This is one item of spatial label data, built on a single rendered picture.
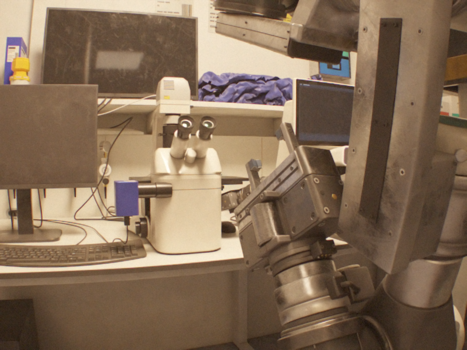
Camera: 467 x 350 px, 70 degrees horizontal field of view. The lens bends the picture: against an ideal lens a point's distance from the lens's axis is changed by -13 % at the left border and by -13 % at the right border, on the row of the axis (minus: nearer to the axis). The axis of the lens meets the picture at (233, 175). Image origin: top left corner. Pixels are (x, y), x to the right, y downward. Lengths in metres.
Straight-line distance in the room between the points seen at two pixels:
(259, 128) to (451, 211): 1.91
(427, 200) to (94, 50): 1.60
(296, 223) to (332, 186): 0.05
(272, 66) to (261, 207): 1.91
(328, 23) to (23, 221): 1.20
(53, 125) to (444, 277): 1.20
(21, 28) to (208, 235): 1.45
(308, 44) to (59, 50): 1.41
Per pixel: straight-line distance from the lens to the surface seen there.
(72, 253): 1.06
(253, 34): 0.52
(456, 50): 0.45
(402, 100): 0.25
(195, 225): 1.08
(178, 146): 1.05
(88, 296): 1.93
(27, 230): 1.41
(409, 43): 0.25
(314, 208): 0.34
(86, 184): 1.30
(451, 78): 0.45
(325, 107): 1.60
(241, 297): 1.98
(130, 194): 1.01
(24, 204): 1.39
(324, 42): 0.44
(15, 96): 1.36
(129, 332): 2.02
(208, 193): 1.08
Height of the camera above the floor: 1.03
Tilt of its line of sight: 3 degrees down
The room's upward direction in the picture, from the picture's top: straight up
